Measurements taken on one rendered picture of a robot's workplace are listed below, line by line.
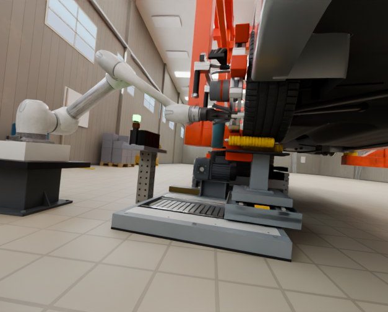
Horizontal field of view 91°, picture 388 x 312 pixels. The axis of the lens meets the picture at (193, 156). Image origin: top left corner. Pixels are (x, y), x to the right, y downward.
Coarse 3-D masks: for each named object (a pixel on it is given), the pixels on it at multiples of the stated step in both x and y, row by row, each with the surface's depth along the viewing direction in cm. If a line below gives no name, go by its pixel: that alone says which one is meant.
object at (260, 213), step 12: (228, 204) 97; (240, 204) 97; (252, 204) 112; (264, 204) 115; (228, 216) 97; (240, 216) 96; (252, 216) 95; (264, 216) 93; (276, 216) 92; (288, 216) 91; (300, 216) 90; (300, 228) 90
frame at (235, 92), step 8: (240, 48) 99; (232, 80) 98; (240, 80) 97; (232, 88) 98; (240, 88) 97; (232, 96) 99; (240, 96) 98; (232, 104) 102; (240, 104) 101; (240, 112) 145; (232, 120) 111; (232, 128) 112
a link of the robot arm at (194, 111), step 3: (189, 108) 104; (192, 108) 104; (195, 108) 104; (198, 108) 103; (189, 111) 104; (192, 111) 103; (195, 111) 103; (198, 111) 103; (189, 114) 104; (192, 114) 104; (195, 114) 103; (198, 114) 103; (189, 117) 105; (192, 117) 104; (195, 117) 104; (198, 117) 104; (189, 120) 106; (192, 120) 106; (195, 120) 106; (198, 120) 105
